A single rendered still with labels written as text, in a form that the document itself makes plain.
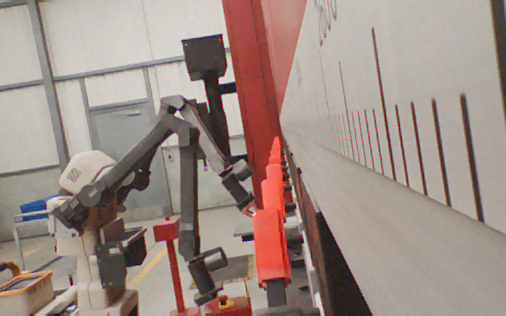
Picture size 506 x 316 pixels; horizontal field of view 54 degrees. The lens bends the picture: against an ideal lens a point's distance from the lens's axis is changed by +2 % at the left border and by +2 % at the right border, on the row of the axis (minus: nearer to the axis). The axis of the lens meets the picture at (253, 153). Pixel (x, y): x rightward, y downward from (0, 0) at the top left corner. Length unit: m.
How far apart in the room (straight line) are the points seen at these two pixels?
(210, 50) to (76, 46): 7.06
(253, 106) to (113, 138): 6.92
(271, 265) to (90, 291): 1.67
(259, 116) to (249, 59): 0.32
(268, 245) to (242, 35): 2.44
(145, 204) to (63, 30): 3.53
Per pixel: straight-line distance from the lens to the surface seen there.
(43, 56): 9.84
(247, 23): 2.76
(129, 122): 9.37
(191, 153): 1.61
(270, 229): 0.35
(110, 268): 1.90
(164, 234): 3.58
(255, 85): 2.71
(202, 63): 2.90
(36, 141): 10.10
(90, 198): 1.72
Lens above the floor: 1.38
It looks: 3 degrees down
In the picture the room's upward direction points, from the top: 9 degrees counter-clockwise
